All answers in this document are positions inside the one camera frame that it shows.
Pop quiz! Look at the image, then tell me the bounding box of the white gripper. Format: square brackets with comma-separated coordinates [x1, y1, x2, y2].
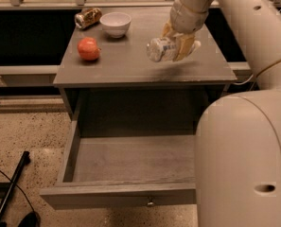
[162, 0, 208, 61]

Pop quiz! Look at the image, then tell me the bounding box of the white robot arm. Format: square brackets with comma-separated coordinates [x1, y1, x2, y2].
[166, 0, 281, 227]

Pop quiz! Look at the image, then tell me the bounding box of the open grey top drawer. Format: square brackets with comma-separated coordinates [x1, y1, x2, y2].
[40, 120, 197, 209]

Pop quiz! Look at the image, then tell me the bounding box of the white ceramic bowl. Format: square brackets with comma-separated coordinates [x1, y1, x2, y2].
[99, 12, 132, 38]

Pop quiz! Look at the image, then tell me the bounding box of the grey wooden cabinet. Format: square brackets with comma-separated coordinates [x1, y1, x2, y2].
[54, 7, 236, 127]

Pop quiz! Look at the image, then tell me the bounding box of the red apple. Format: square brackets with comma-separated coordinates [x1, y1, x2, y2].
[77, 37, 100, 61]

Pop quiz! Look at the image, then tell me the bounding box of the brown drink can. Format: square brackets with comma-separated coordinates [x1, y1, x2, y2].
[74, 8, 102, 29]

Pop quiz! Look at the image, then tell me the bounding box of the black metal pole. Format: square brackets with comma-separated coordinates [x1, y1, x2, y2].
[0, 151, 30, 226]

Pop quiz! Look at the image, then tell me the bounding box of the black round base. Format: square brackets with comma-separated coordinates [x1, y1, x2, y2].
[18, 212, 41, 227]

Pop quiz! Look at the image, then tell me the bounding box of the metal railing frame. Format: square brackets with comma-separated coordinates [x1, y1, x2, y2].
[0, 0, 281, 115]

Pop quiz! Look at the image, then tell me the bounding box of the black floor cable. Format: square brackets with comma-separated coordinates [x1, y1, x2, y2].
[0, 160, 40, 227]

